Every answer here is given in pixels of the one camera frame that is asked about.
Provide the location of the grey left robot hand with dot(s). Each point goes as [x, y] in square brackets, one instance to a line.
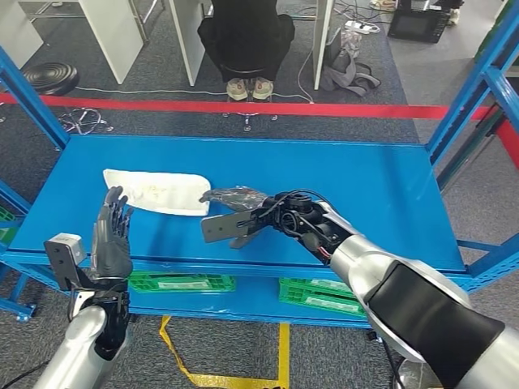
[111, 252]

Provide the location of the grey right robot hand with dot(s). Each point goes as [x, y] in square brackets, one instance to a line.
[239, 198]

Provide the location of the white curved plastic part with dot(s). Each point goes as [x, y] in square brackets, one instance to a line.
[162, 193]

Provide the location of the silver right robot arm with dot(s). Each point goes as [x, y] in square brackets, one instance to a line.
[405, 300]

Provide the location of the blue metal shelf rack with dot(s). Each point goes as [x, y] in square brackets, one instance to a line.
[344, 198]

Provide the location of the black stool with chrome base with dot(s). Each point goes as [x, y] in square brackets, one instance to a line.
[243, 71]

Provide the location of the chrome stool base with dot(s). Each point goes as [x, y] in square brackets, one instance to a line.
[83, 121]

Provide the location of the red floor strip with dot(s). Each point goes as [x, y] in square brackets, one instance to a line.
[162, 103]

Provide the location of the yellow floor tape outline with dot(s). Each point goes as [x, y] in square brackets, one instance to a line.
[283, 354]

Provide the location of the person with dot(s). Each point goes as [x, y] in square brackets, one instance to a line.
[247, 32]

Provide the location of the grey bag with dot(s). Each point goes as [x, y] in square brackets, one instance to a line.
[344, 70]

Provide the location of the black round stool seat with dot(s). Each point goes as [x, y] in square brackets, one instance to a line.
[50, 78]

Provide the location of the white power strip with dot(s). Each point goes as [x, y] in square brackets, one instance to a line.
[356, 27]

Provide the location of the black microwave oven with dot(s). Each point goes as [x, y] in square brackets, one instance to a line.
[418, 24]

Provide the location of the dark metal beam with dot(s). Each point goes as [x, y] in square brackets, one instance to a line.
[466, 147]

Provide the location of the green plastic crate stack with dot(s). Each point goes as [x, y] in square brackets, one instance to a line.
[513, 37]

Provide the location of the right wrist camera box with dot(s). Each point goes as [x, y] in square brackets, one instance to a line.
[223, 228]

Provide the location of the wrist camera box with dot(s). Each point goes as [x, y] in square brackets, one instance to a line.
[223, 228]
[65, 257]

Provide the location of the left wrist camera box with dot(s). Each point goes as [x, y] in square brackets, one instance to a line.
[65, 257]

